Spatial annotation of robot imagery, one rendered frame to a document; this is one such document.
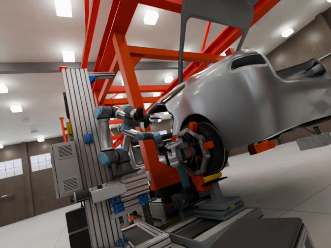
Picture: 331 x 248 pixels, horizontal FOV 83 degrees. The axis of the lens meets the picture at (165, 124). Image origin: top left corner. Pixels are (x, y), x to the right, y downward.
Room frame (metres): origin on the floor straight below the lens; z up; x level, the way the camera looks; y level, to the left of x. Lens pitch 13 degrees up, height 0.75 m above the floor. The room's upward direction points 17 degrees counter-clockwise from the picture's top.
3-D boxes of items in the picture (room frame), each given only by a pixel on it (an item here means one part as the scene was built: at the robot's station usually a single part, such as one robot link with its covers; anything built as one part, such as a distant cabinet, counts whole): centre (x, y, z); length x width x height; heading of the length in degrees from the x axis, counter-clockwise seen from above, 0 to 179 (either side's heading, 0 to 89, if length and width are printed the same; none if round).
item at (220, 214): (2.37, -0.30, 0.13); 0.50 x 0.36 x 0.10; 33
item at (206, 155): (2.24, -0.19, 0.85); 0.54 x 0.07 x 0.54; 33
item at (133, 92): (2.57, 0.33, 1.75); 0.19 x 0.16 x 2.45; 33
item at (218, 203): (2.33, -0.33, 0.32); 0.40 x 0.30 x 0.28; 33
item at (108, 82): (3.38, 0.86, 2.68); 1.77 x 0.10 x 0.12; 33
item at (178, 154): (2.20, -0.13, 0.85); 0.21 x 0.14 x 0.14; 123
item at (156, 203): (3.64, 0.98, 0.28); 2.47 x 0.09 x 0.22; 33
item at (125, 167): (1.77, 0.49, 0.87); 0.15 x 0.15 x 0.10
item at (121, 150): (1.77, 0.49, 0.98); 0.13 x 0.12 x 0.14; 138
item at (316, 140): (6.59, -4.63, 0.39); 0.81 x 0.66 x 0.78; 27
